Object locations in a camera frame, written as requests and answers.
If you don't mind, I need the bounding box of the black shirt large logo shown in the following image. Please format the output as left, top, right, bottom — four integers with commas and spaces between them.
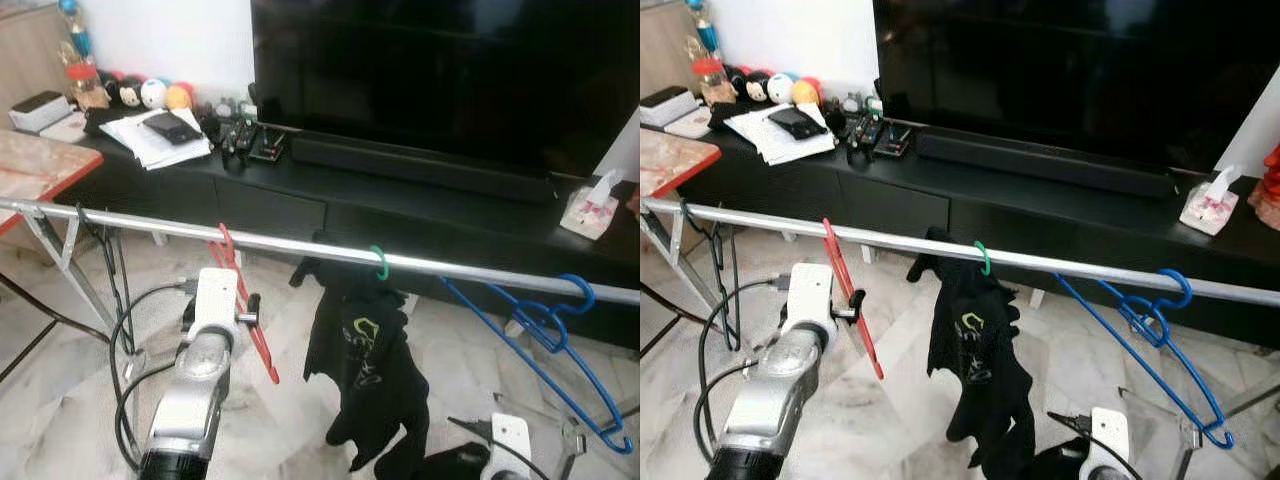
905, 227, 1039, 480
290, 232, 433, 480

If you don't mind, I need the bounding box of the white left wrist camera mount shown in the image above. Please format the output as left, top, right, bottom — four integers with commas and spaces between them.
193, 266, 241, 346
788, 262, 836, 341

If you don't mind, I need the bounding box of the silver metal clothes rack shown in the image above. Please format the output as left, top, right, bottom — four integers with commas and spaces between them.
640, 196, 1280, 480
0, 197, 641, 480

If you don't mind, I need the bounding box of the blue plastic hanger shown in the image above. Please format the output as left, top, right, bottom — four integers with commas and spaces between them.
438, 273, 636, 456
1053, 268, 1236, 451

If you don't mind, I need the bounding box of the black wallet pouch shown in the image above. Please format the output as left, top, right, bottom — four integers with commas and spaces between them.
767, 106, 829, 141
142, 112, 204, 147

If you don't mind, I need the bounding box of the blue gold trophy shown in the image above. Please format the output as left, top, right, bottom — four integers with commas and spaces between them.
685, 0, 723, 59
55, 0, 98, 63

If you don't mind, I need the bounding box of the white box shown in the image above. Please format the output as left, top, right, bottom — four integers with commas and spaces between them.
640, 86, 701, 129
8, 91, 73, 135

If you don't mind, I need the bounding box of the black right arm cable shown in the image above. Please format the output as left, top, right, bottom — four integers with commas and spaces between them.
447, 415, 553, 480
1047, 410, 1146, 480

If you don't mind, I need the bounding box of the beige wooden cupboard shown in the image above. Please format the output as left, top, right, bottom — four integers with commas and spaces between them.
0, 3, 83, 119
640, 0, 706, 101

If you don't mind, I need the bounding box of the red plastic hanger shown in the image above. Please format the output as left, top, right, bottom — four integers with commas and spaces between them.
820, 217, 886, 381
208, 222, 282, 386

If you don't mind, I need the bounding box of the black flat screen television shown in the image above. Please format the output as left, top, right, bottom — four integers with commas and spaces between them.
873, 0, 1280, 173
250, 0, 641, 181

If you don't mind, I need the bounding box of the red robed figurine statue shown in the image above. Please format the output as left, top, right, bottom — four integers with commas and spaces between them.
1245, 140, 1280, 233

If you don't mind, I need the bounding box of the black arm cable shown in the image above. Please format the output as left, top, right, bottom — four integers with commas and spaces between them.
447, 415, 553, 480
108, 280, 201, 473
1047, 410, 1146, 480
694, 277, 796, 466

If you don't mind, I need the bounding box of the pink white tissue pack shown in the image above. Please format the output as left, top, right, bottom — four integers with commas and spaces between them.
558, 168, 626, 241
1178, 165, 1244, 237

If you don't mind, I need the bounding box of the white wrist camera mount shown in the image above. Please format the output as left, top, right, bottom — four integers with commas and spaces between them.
788, 262, 836, 341
1090, 407, 1131, 480
490, 414, 533, 480
193, 266, 241, 346

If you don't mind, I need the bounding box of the black mouse plush toy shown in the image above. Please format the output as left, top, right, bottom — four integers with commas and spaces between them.
100, 70, 146, 109
728, 65, 773, 104

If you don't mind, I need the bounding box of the white paper stack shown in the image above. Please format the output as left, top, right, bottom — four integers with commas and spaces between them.
98, 108, 213, 171
724, 102, 839, 166

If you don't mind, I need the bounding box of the small green white toy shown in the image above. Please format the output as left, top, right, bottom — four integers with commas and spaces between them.
842, 90, 886, 121
215, 95, 263, 126

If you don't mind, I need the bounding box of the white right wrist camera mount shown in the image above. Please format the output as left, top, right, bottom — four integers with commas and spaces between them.
490, 414, 533, 480
1090, 407, 1131, 480

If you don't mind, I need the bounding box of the black TV cabinet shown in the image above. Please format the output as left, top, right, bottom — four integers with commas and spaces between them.
690, 100, 1280, 351
60, 105, 641, 351

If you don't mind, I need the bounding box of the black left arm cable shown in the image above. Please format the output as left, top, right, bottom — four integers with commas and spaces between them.
694, 277, 796, 466
108, 280, 201, 473

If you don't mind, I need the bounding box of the black wire hanger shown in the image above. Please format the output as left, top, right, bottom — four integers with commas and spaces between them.
78, 205, 136, 356
683, 200, 743, 353

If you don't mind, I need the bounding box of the black soundbar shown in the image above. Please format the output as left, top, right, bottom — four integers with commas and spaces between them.
915, 128, 1181, 199
288, 135, 561, 206

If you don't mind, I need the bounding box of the jar with red lid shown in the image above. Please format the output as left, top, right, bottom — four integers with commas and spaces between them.
692, 57, 736, 106
66, 62, 109, 111

